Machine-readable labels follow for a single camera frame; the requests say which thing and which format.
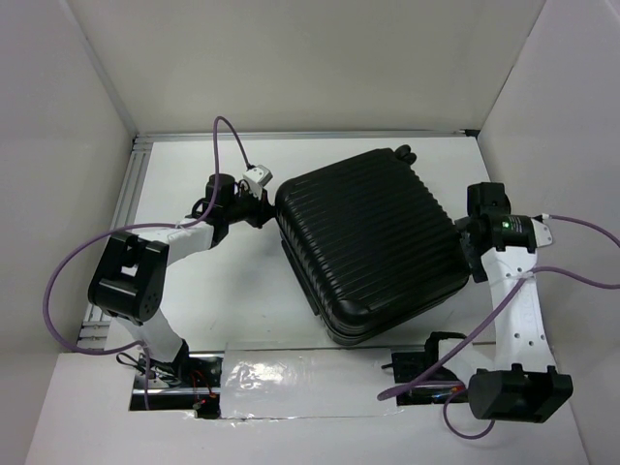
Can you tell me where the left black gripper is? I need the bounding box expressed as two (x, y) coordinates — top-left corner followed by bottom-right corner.
(223, 182), (277, 228)

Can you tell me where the black hard-shell suitcase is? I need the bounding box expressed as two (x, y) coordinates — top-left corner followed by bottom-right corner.
(275, 145), (471, 347)

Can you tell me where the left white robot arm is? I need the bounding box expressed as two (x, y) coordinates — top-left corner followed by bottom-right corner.
(88, 165), (275, 387)

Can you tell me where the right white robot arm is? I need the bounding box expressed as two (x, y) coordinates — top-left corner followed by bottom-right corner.
(422, 182), (573, 423)

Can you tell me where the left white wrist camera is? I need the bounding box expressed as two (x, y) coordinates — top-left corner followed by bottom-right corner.
(242, 165), (272, 200)

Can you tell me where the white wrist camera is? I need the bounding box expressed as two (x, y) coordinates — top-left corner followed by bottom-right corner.
(242, 165), (272, 200)
(531, 215), (553, 248)

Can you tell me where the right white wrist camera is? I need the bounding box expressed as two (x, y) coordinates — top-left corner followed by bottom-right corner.
(531, 215), (553, 248)

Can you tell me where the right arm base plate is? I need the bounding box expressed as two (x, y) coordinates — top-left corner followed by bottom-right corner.
(389, 346), (488, 407)

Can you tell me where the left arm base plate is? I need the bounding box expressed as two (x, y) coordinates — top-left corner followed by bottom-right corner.
(129, 353), (224, 419)

